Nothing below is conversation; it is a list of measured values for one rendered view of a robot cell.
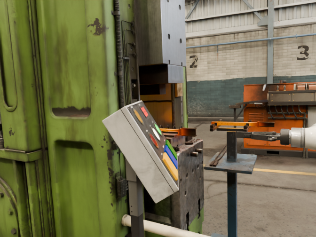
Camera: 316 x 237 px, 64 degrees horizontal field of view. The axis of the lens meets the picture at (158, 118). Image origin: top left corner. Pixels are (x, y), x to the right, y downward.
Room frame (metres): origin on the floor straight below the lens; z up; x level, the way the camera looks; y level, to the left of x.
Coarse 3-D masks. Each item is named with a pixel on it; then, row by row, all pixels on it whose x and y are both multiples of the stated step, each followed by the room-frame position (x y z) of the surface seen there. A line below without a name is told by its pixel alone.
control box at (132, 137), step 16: (128, 112) 0.68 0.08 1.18; (144, 112) 0.89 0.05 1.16; (112, 128) 0.69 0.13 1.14; (128, 128) 0.68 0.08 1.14; (144, 128) 0.74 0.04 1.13; (128, 144) 0.68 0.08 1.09; (144, 144) 0.68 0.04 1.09; (160, 144) 0.82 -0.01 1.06; (128, 160) 0.68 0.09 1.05; (144, 160) 0.68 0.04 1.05; (160, 160) 0.68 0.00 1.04; (144, 176) 0.68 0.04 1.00; (160, 176) 0.68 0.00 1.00; (160, 192) 0.68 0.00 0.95
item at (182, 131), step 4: (160, 128) 1.48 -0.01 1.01; (164, 128) 1.47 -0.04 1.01; (184, 128) 1.38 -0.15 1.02; (188, 128) 1.37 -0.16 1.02; (192, 128) 1.36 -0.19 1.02; (196, 128) 1.37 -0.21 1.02; (180, 132) 1.38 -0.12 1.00; (184, 132) 1.39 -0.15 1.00; (188, 132) 1.38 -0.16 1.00; (192, 132) 1.36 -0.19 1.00; (192, 136) 1.36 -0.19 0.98
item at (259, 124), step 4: (220, 124) 1.74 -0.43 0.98; (224, 124) 1.73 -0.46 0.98; (228, 124) 1.72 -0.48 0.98; (232, 124) 1.71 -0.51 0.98; (236, 124) 1.70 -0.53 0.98; (240, 124) 1.69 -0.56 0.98; (244, 124) 1.68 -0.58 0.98; (252, 124) 1.66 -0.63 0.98; (256, 124) 1.65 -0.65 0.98; (260, 124) 1.64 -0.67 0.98; (264, 124) 1.63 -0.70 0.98; (268, 124) 1.62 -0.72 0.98; (272, 124) 1.61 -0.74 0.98
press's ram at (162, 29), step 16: (144, 0) 1.30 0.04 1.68; (160, 0) 1.26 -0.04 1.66; (176, 0) 1.41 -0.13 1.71; (144, 16) 1.30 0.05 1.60; (160, 16) 1.26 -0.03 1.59; (176, 16) 1.41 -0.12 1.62; (144, 32) 1.30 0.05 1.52; (160, 32) 1.26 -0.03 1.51; (176, 32) 1.40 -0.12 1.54; (144, 48) 1.30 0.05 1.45; (160, 48) 1.26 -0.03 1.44; (176, 48) 1.40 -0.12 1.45; (144, 64) 1.31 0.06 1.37; (160, 64) 1.31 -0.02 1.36; (176, 64) 1.39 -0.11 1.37
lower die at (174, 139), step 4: (164, 132) 1.42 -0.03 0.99; (168, 132) 1.41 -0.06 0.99; (172, 132) 1.40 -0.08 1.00; (176, 132) 1.39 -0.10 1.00; (168, 136) 1.35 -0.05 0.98; (172, 136) 1.34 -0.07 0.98; (176, 136) 1.36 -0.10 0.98; (180, 136) 1.41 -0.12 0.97; (184, 136) 1.46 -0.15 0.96; (168, 140) 1.30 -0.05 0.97; (172, 140) 1.32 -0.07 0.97; (176, 140) 1.36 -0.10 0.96; (180, 140) 1.41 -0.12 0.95; (184, 140) 1.46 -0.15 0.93; (172, 144) 1.32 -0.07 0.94; (176, 144) 1.36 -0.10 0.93; (180, 144) 1.41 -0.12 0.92
